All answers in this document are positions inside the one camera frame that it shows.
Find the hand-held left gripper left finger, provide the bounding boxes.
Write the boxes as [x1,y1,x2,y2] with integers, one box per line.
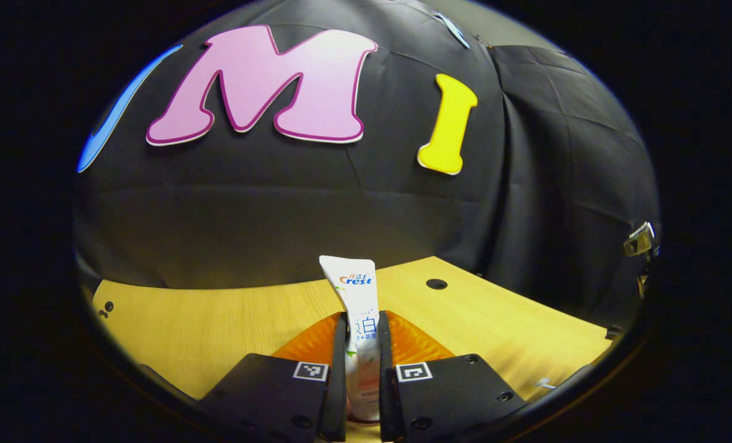
[196,311,349,442]

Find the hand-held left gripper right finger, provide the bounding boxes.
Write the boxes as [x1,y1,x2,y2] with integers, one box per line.
[378,309,529,442]

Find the white toothpaste tube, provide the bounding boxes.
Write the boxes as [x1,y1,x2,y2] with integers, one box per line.
[319,255,382,424]

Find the wooden desktop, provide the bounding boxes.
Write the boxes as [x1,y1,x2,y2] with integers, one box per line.
[92,256,614,443]

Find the black backdrop cloth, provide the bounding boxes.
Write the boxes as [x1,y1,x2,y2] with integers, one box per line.
[73,0,662,333]

